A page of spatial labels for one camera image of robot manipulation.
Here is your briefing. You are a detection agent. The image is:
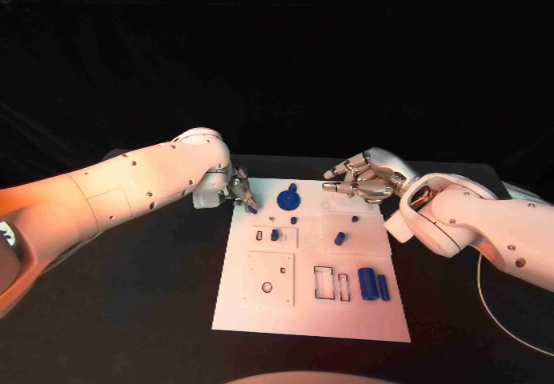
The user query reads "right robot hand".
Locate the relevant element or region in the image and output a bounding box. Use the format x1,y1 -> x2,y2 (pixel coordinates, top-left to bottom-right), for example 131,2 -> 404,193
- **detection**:
320,146 -> 423,205

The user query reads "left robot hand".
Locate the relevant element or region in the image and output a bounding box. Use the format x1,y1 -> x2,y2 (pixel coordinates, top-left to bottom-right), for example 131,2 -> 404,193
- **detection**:
219,166 -> 263,211

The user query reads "white task board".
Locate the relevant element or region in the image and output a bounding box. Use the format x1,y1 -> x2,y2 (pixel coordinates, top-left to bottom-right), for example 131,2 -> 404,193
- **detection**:
211,177 -> 413,343

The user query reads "blue gear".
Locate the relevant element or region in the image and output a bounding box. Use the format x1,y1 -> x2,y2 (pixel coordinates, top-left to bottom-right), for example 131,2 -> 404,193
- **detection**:
276,182 -> 302,211

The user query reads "thick blue cylinder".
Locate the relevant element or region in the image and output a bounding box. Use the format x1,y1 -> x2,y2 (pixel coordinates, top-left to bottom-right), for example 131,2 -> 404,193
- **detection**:
357,267 -> 381,302

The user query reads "white cable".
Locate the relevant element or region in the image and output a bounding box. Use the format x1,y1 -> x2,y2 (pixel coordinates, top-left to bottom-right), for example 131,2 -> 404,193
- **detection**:
476,251 -> 554,354

